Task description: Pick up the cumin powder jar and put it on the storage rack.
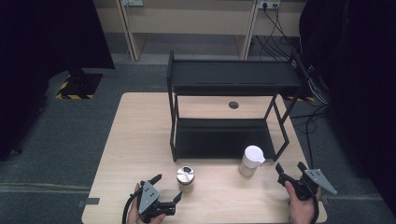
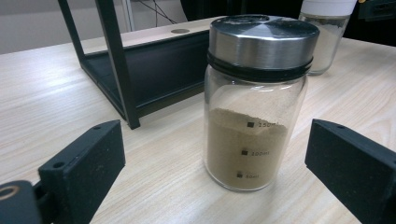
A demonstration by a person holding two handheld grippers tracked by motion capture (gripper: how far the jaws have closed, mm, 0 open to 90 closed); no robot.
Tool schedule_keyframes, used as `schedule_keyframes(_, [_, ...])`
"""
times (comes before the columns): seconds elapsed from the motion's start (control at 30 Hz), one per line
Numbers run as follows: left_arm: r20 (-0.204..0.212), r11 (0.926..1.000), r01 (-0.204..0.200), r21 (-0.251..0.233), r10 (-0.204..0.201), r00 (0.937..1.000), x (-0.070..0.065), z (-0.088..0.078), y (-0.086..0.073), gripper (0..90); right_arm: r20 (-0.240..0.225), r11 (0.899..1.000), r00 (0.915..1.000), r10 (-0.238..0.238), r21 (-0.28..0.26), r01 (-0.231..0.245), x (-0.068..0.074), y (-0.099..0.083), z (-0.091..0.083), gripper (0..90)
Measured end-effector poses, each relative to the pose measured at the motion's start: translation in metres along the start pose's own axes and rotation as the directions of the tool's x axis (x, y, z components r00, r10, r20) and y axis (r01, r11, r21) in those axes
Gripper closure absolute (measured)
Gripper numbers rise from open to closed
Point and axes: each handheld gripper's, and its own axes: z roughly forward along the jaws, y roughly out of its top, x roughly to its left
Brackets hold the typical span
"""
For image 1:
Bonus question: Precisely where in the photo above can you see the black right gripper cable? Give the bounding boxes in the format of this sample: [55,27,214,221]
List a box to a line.
[306,179,320,224]

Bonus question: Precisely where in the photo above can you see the person's left hand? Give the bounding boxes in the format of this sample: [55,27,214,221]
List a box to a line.
[125,182,166,224]

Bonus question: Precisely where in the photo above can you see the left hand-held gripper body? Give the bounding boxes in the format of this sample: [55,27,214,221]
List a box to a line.
[136,180,177,224]

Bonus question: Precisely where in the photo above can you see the white power strip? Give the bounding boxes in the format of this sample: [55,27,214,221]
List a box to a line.
[258,0,281,10]

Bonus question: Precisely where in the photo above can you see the bundle of floor cables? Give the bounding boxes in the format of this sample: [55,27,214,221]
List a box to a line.
[289,60,332,170]

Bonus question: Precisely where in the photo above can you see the beige shelving unit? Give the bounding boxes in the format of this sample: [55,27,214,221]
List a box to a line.
[92,0,307,62]

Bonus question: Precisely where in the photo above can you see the grey floor tape strip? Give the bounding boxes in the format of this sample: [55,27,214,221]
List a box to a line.
[77,197,101,208]

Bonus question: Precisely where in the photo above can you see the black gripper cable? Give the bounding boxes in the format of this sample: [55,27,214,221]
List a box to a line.
[121,186,145,224]
[306,179,320,224]

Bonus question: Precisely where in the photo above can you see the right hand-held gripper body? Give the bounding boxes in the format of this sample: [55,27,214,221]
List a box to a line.
[277,168,338,202]

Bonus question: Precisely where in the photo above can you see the black curtain with stands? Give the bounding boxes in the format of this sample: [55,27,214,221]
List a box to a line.
[298,0,396,217]

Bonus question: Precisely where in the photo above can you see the black two-tier metal rack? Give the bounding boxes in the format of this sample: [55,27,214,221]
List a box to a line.
[165,49,312,163]

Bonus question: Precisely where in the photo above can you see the large black curtain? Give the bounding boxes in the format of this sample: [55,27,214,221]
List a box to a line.
[0,0,116,161]

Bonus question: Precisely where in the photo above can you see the black hanging power cables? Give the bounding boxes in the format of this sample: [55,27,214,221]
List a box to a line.
[255,3,301,61]

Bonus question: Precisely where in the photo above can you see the person's right hand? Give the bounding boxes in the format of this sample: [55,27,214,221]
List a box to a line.
[284,181,323,224]

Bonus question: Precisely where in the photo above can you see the glass jar with silver lid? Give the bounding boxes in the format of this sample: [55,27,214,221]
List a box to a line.
[176,165,196,192]

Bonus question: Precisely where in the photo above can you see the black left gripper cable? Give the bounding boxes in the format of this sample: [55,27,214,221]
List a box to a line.
[121,186,145,224]

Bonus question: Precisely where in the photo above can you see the black stand base hazard tape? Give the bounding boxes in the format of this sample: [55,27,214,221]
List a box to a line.
[55,68,104,101]

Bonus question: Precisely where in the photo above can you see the white plastic jar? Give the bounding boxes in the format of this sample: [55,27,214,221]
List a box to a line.
[237,145,267,178]

